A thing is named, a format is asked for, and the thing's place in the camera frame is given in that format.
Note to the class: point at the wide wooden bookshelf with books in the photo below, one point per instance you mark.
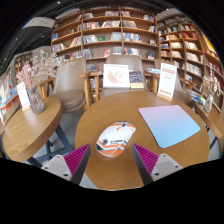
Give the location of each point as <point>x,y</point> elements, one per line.
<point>103,33</point>

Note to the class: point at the white orange patterned computer mouse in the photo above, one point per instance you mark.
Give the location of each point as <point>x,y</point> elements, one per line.
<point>115,138</point>

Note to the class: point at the white red table sign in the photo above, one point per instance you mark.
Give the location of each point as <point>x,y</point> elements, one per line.
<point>167,81</point>

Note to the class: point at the beige upholstered wooden armchair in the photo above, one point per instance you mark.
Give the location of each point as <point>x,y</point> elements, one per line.
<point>181,88</point>
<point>121,59</point>
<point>68,83</point>

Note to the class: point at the small white orange sign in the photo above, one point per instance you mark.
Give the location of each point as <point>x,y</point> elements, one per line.
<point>23,96</point>

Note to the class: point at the white hanging ceiling sign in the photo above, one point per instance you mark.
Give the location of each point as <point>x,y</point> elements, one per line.
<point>38,22</point>

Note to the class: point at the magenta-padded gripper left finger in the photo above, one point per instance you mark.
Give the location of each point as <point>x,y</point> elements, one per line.
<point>76,159</point>

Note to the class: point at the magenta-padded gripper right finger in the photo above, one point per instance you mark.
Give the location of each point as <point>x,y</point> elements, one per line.
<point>146,159</point>

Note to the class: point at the stack of magazines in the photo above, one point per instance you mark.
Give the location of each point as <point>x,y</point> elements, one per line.
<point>196,97</point>

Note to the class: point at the glass vase with pink flowers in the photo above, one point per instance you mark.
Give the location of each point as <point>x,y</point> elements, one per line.
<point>35,100</point>

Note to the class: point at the dark cover book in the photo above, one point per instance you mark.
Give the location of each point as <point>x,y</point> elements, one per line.
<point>136,79</point>

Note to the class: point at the pink blue gradient mouse pad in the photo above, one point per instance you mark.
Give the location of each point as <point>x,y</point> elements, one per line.
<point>168,125</point>

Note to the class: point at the white picture with pink drawing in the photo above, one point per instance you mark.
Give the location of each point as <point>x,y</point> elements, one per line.
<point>116,76</point>

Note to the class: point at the round wooden side table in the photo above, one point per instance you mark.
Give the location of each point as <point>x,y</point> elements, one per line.
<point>211,120</point>
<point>30,128</point>

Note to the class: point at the small distant wooden bookshelf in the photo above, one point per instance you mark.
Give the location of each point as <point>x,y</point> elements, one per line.
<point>22,61</point>

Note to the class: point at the angled wooden bookshelf with books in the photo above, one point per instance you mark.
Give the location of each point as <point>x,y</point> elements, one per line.
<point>186,46</point>

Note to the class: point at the glass vase with pale flowers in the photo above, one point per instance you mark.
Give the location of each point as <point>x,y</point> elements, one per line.
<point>209,105</point>

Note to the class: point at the orange display table with books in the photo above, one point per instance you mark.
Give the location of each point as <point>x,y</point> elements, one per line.
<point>8,95</point>

